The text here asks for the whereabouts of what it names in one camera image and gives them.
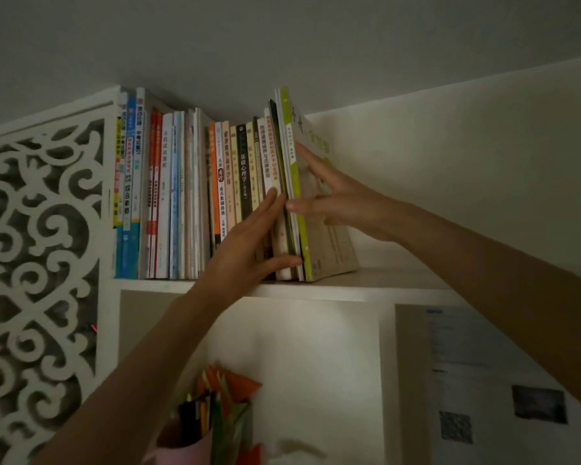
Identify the white crumpled tissue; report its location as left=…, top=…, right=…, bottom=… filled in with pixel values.
left=270, top=437, right=328, bottom=465

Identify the colourful stationery bundle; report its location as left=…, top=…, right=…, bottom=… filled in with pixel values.
left=176, top=364, right=264, bottom=465

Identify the white carved lattice panel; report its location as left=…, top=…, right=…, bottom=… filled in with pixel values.
left=0, top=85, right=122, bottom=465

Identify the row of shelved books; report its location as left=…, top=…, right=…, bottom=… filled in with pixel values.
left=112, top=85, right=361, bottom=283

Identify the person's right forearm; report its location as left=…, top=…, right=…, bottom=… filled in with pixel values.
left=392, top=200, right=581, bottom=423

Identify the person's left forearm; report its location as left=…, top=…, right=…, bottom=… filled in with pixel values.
left=31, top=285, right=223, bottom=465

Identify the white paper sheet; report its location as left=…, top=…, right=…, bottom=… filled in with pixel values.
left=423, top=304, right=581, bottom=465

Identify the pink cup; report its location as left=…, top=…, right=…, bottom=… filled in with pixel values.
left=143, top=420, right=215, bottom=465

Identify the white bookshelf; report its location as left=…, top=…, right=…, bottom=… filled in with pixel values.
left=96, top=85, right=471, bottom=465

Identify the pale green magazine couple print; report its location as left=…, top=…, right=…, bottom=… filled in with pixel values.
left=279, top=86, right=361, bottom=283

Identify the person's left hand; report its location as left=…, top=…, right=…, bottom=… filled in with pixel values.
left=195, top=188, right=305, bottom=311

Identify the person's right hand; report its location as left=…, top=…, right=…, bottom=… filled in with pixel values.
left=284, top=142, right=409, bottom=242

